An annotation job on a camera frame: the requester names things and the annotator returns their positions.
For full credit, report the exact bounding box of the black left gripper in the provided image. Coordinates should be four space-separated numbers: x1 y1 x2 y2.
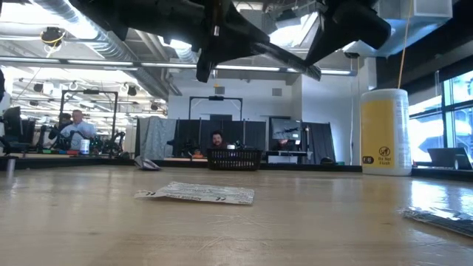
69 0 272 84

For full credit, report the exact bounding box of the white adhesive bandage sheet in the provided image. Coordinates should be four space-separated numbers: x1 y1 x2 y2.
133 180 256 206

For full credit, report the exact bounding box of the black curtain partition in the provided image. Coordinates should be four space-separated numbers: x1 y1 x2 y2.
173 117 268 158
302 120 337 166

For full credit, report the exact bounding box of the person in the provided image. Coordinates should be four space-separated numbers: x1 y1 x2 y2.
209 129 227 150
276 137 297 151
47 112 73 149
60 109 98 151

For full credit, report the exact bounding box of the black computer monitor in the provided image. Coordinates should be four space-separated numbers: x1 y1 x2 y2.
268 116 304 144
1 106 37 149

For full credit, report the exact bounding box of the yellow white wipes canister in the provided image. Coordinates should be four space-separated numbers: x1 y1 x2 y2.
359 88 412 177

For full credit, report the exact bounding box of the black plastic mesh basket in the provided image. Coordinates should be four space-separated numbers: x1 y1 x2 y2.
206 148 263 172

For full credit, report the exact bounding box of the grey hanging cloth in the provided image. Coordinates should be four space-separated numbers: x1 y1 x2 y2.
135 115 178 161

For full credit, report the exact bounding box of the long ceiling light bar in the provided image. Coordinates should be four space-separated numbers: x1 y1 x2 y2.
0 55 358 78

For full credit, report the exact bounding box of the white work table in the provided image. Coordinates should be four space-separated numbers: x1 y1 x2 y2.
265 149 310 166

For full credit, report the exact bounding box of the large bright window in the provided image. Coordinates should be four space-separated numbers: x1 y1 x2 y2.
407 69 473 164

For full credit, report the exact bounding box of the dark open laptop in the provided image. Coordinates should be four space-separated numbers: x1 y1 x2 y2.
426 146 473 171

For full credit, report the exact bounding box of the black camera gantry frame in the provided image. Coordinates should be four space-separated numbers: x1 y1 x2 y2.
58 88 120 158
188 95 244 121

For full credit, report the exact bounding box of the yellow extension cable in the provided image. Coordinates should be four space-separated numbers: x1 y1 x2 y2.
396 0 415 90

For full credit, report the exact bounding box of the large rectangular silver duct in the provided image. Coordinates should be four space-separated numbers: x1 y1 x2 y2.
341 0 454 58

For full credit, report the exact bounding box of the round silver air duct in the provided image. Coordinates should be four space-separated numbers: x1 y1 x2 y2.
33 0 174 99

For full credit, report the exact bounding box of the black aluminium table frame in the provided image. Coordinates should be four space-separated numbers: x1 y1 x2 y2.
0 154 473 183

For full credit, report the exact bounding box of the black ceiling device yellow cord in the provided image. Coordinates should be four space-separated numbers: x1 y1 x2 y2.
39 26 67 49

